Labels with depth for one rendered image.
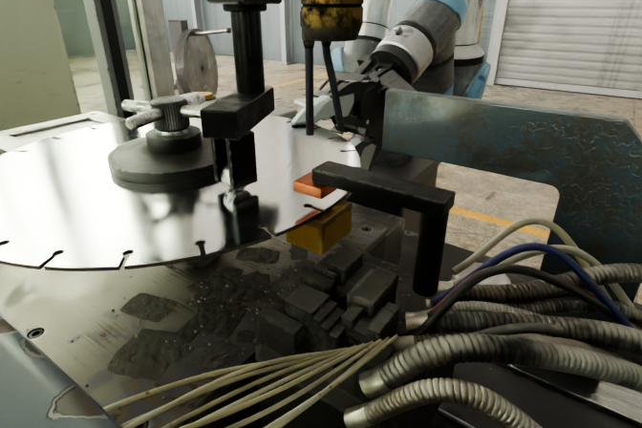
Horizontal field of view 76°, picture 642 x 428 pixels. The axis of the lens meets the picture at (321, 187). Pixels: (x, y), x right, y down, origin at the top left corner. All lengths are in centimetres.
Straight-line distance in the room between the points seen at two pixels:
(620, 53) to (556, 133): 574
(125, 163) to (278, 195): 13
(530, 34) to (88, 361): 606
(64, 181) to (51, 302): 11
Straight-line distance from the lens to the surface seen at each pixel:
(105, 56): 82
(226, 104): 30
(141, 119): 35
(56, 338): 38
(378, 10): 77
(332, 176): 26
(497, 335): 24
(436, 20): 64
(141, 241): 27
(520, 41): 622
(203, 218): 28
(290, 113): 75
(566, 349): 26
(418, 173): 89
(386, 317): 25
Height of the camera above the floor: 108
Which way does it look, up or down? 25 degrees down
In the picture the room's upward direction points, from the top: straight up
